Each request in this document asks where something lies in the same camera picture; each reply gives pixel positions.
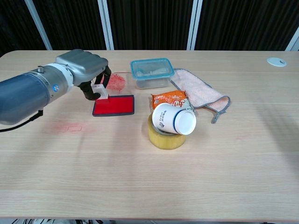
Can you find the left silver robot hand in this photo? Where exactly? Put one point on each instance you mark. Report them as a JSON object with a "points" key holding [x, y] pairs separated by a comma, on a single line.
{"points": [[84, 64]]}

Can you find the white and red stamp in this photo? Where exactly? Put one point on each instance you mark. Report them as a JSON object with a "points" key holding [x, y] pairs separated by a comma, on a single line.
{"points": [[100, 91]]}

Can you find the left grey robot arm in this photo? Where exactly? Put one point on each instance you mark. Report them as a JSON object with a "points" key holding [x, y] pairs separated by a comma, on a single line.
{"points": [[25, 93]]}

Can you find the red ink pad, clear lid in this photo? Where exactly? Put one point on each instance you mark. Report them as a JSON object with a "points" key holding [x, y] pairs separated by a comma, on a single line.
{"points": [[122, 105]]}

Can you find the clear container with blue lid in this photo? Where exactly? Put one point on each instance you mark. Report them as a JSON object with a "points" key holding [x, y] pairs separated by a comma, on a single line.
{"points": [[151, 70]]}

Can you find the orange snack packet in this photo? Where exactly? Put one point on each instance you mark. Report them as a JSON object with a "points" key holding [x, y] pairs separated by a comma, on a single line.
{"points": [[168, 98]]}

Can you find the white paper cup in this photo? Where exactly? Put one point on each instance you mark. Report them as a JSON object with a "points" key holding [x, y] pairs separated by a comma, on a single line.
{"points": [[172, 119]]}

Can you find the yellow tape roll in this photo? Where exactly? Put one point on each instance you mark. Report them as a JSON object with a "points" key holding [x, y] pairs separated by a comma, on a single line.
{"points": [[163, 142]]}

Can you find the pink cloth with grey trim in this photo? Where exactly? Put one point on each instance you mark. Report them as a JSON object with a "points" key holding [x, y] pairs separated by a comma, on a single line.
{"points": [[198, 91]]}

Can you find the white partition frame post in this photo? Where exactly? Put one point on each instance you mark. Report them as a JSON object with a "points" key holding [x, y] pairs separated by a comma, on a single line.
{"points": [[294, 43], [194, 25], [38, 25], [106, 25]]}

